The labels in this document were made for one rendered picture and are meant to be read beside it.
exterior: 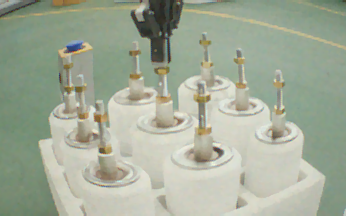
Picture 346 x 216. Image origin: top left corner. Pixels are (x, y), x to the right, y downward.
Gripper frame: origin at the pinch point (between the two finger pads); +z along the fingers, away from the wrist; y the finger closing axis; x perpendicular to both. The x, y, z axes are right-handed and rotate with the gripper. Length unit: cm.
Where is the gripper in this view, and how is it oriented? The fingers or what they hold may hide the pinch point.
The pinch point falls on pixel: (161, 50)
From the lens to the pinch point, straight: 72.6
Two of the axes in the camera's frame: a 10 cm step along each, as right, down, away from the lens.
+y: -3.9, 3.4, -8.5
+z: 0.5, 9.3, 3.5
